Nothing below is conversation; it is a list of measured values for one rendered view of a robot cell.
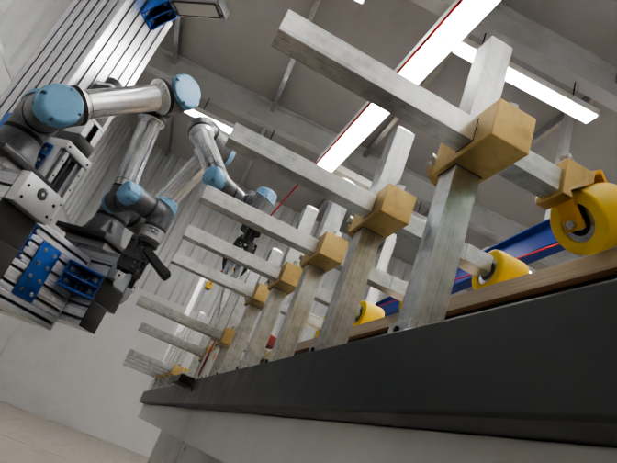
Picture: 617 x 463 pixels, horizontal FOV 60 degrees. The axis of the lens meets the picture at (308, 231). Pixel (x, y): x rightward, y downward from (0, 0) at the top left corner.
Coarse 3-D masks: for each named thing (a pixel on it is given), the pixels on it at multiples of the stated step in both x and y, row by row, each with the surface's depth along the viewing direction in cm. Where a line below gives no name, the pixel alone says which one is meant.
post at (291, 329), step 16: (336, 208) 112; (320, 224) 113; (336, 224) 111; (304, 272) 107; (320, 272) 107; (304, 288) 105; (304, 304) 104; (288, 320) 102; (304, 320) 103; (288, 336) 101; (272, 352) 101; (288, 352) 100
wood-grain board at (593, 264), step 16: (592, 256) 65; (608, 256) 62; (544, 272) 71; (560, 272) 69; (576, 272) 66; (592, 272) 63; (608, 272) 62; (480, 288) 84; (496, 288) 80; (512, 288) 76; (528, 288) 73; (544, 288) 71; (448, 304) 91; (464, 304) 86; (480, 304) 83; (384, 320) 113; (352, 336) 126
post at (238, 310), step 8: (248, 280) 179; (256, 280) 180; (240, 296) 177; (240, 304) 176; (232, 312) 174; (240, 312) 175; (232, 320) 174; (240, 320) 174; (224, 328) 175; (224, 352) 170; (216, 360) 168; (216, 368) 167
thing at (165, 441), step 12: (612, 276) 62; (564, 288) 68; (516, 300) 76; (468, 312) 86; (372, 336) 118; (156, 444) 384; (168, 444) 329; (180, 444) 288; (156, 456) 355; (168, 456) 308; (180, 456) 271; (192, 456) 243; (204, 456) 220
